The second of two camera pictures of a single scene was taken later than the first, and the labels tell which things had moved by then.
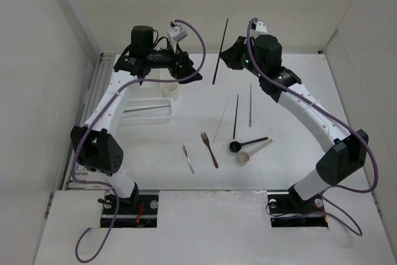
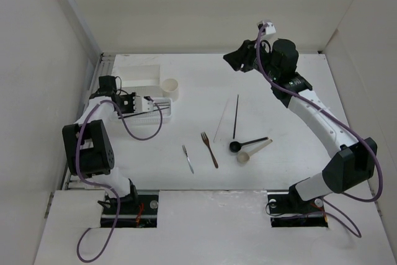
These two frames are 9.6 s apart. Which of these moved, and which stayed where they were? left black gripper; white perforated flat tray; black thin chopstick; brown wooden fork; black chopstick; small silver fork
Moved: black thin chopstick; left black gripper
Stayed: brown wooden fork; black chopstick; small silver fork; white perforated flat tray
